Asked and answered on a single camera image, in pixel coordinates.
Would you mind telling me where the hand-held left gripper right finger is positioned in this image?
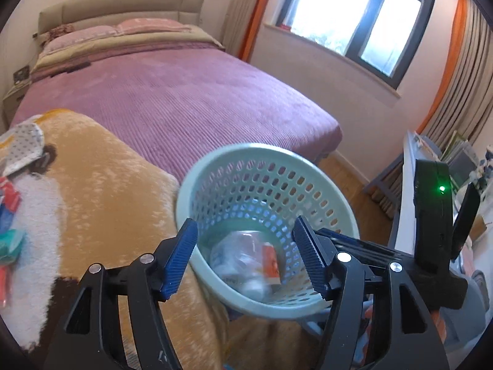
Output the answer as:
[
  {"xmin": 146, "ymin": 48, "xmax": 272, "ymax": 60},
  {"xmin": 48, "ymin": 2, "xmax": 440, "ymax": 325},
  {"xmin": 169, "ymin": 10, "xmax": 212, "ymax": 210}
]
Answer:
[{"xmin": 292, "ymin": 216, "xmax": 450, "ymax": 370}]

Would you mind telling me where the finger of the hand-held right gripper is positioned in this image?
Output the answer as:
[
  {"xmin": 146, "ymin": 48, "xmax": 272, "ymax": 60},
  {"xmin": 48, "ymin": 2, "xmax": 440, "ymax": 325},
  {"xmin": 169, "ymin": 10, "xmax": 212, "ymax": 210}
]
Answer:
[{"xmin": 315, "ymin": 227, "xmax": 416, "ymax": 268}]

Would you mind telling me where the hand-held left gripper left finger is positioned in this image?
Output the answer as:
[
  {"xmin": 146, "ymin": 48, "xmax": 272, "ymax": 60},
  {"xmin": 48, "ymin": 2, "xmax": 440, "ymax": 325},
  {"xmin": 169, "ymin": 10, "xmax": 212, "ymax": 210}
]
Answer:
[{"xmin": 39, "ymin": 218, "xmax": 199, "ymax": 370}]

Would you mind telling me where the light green perforated plastic basket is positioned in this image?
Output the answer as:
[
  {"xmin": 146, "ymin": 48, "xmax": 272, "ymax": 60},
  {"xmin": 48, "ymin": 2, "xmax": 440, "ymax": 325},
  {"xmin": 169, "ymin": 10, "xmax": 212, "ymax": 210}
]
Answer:
[{"xmin": 175, "ymin": 143, "xmax": 361, "ymax": 319}]

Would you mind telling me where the orange and white wrapper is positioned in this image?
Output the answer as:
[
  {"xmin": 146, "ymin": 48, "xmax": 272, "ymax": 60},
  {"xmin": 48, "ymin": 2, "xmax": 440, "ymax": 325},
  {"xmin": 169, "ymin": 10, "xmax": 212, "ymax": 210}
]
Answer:
[{"xmin": 262, "ymin": 241, "xmax": 283, "ymax": 285}]

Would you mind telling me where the white desk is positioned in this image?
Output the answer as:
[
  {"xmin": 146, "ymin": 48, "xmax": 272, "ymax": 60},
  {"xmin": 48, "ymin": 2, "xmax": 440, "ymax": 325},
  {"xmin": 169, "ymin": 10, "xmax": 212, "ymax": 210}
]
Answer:
[{"xmin": 386, "ymin": 130, "xmax": 493, "ymax": 278}]

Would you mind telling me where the crumpled clear plastic bag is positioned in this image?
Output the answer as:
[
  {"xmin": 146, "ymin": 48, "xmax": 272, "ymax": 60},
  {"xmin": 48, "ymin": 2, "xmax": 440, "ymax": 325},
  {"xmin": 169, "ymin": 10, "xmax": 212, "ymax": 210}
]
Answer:
[{"xmin": 210, "ymin": 231, "xmax": 286, "ymax": 302}]

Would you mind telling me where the grey stand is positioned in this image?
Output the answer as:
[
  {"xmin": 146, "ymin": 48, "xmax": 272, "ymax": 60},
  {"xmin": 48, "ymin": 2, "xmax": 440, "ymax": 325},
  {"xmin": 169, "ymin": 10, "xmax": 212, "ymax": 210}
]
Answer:
[{"xmin": 363, "ymin": 157, "xmax": 406, "ymax": 221}]

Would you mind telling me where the orange brown printed plush blanket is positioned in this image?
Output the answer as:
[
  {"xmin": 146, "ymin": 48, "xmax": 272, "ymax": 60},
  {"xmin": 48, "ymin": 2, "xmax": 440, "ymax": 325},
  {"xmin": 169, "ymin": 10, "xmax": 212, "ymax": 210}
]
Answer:
[{"xmin": 0, "ymin": 109, "xmax": 328, "ymax": 370}]

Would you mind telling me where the beige curtain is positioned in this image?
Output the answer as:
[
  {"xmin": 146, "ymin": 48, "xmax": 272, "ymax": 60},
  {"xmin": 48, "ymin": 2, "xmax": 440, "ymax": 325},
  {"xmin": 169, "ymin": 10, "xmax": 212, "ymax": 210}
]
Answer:
[
  {"xmin": 426, "ymin": 4, "xmax": 493, "ymax": 155},
  {"xmin": 221, "ymin": 0, "xmax": 270, "ymax": 55}
]

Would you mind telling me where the purple ribbed bedspread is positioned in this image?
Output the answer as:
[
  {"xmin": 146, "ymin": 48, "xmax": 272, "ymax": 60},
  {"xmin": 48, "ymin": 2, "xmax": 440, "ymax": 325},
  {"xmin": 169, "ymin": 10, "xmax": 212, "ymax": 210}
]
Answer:
[{"xmin": 11, "ymin": 40, "xmax": 343, "ymax": 186}]

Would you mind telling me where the orange curtain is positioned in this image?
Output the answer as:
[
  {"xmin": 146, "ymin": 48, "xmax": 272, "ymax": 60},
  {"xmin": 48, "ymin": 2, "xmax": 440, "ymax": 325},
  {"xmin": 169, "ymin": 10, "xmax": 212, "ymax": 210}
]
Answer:
[
  {"xmin": 418, "ymin": 0, "xmax": 468, "ymax": 134},
  {"xmin": 237, "ymin": 0, "xmax": 280, "ymax": 63}
]

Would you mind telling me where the teal packet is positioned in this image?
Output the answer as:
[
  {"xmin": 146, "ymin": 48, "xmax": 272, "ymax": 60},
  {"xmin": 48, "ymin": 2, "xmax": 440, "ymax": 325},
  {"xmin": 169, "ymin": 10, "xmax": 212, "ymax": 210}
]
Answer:
[{"xmin": 0, "ymin": 228, "xmax": 26, "ymax": 266}]

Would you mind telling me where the orange red packet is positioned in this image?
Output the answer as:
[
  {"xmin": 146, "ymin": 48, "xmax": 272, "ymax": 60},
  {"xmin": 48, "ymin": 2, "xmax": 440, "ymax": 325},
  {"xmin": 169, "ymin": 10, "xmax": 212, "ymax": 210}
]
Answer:
[{"xmin": 0, "ymin": 266, "xmax": 12, "ymax": 310}]

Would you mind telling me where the blue packet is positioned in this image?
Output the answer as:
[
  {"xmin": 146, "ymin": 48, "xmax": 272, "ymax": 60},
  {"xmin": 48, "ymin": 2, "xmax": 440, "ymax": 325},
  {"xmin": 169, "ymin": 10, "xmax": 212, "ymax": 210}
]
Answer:
[{"xmin": 0, "ymin": 202, "xmax": 14, "ymax": 236}]

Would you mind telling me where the polka dot cloth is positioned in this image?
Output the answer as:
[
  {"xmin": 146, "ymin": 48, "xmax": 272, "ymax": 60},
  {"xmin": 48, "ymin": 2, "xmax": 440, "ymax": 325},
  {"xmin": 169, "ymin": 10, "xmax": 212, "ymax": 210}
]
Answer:
[{"xmin": 0, "ymin": 122, "xmax": 45, "ymax": 175}]

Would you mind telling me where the dark framed window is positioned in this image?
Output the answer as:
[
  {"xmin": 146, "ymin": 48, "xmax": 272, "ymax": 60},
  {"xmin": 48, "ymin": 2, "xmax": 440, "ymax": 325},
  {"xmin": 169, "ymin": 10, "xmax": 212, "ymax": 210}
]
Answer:
[{"xmin": 271, "ymin": 0, "xmax": 438, "ymax": 89}]

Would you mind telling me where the olive folded quilt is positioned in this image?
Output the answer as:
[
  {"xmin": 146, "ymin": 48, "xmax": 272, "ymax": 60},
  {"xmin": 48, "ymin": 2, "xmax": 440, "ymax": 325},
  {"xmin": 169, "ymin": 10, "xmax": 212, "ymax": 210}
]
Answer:
[{"xmin": 30, "ymin": 27, "xmax": 226, "ymax": 75}]

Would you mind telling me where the beige nightstand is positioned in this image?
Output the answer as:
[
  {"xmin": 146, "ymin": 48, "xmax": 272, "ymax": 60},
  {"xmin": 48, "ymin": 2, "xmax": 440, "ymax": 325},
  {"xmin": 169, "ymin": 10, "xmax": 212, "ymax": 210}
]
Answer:
[{"xmin": 2, "ymin": 84, "xmax": 31, "ymax": 125}]

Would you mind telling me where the pink pillow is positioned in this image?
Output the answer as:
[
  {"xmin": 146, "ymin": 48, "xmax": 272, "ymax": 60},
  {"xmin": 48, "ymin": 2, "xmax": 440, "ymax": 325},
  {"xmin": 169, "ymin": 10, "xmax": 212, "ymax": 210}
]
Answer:
[
  {"xmin": 42, "ymin": 25, "xmax": 118, "ymax": 54},
  {"xmin": 116, "ymin": 17, "xmax": 192, "ymax": 36}
]

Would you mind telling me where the floral cloth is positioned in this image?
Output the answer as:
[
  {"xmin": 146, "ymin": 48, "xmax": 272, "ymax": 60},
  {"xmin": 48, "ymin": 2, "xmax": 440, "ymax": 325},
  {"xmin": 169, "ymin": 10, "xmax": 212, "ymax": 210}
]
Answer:
[{"xmin": 45, "ymin": 24, "xmax": 75, "ymax": 44}]

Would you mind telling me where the beige padded headboard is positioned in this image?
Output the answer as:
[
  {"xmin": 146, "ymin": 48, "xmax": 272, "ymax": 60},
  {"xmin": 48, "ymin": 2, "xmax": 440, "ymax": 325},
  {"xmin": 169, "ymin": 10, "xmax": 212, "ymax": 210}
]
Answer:
[{"xmin": 38, "ymin": 0, "xmax": 205, "ymax": 44}]

